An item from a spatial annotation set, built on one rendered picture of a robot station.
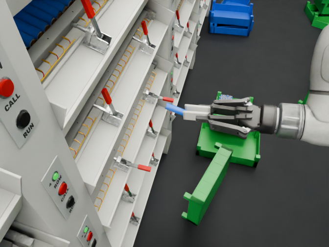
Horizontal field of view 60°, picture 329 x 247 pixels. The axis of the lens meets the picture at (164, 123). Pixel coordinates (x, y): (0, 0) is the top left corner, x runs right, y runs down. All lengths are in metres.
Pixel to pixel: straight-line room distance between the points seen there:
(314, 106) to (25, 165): 0.62
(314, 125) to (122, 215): 0.60
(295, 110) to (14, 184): 0.61
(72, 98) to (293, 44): 2.05
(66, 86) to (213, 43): 1.82
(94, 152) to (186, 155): 0.91
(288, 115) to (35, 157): 0.56
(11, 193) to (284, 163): 1.34
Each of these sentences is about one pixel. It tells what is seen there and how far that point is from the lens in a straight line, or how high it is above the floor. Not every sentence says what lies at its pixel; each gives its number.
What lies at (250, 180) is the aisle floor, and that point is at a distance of 1.44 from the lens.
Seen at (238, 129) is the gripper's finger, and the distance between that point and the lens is 0.73.
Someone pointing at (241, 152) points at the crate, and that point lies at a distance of 1.51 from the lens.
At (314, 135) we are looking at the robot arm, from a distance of 0.75.
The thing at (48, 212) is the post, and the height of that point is 0.83.
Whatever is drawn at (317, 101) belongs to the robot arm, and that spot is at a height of 0.73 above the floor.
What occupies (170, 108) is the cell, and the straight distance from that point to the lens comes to 0.78.
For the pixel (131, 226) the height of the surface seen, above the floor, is 0.15.
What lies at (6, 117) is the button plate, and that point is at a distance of 0.31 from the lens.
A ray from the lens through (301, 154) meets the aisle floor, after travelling 1.61.
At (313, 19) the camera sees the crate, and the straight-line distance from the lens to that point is 2.66.
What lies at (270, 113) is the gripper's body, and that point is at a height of 0.69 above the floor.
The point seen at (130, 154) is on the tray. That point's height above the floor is 0.53.
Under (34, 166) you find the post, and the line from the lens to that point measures 0.37.
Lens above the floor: 1.20
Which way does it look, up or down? 49 degrees down
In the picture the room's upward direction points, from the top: straight up
